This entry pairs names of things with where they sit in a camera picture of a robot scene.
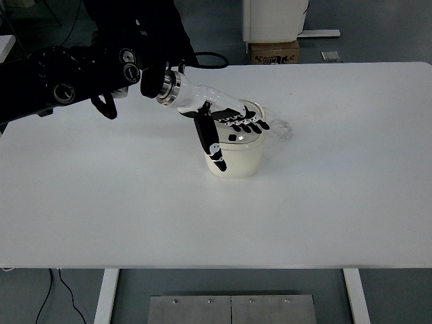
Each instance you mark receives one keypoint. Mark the white table leg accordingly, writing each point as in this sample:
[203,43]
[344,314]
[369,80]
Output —
[106,297]
[357,297]

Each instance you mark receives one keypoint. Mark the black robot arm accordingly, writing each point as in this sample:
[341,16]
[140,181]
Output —
[84,74]

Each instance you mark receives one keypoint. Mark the white table foot bar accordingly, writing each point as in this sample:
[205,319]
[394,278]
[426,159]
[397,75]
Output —
[320,33]

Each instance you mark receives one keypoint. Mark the person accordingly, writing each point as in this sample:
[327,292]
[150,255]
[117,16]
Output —
[152,20]

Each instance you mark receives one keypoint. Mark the dark stand leg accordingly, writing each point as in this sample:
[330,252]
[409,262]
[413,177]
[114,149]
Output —
[54,13]

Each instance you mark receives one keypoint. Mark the brown cardboard box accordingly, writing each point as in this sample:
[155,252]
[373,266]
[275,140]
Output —
[273,52]

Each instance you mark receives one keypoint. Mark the small white side table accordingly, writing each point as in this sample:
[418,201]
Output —
[6,47]

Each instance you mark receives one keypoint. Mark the white appliance cabinet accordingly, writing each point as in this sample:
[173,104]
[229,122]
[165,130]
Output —
[273,20]

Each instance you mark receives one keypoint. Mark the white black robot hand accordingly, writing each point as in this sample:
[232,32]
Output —
[202,98]

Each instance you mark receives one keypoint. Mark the grey metal plate with screws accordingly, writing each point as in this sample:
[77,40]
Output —
[273,310]
[190,310]

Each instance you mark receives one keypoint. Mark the cream lidded trash bin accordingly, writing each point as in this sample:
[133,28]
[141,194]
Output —
[244,158]

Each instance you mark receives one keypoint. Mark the small grey floor plate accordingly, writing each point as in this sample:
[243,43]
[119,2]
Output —
[330,56]

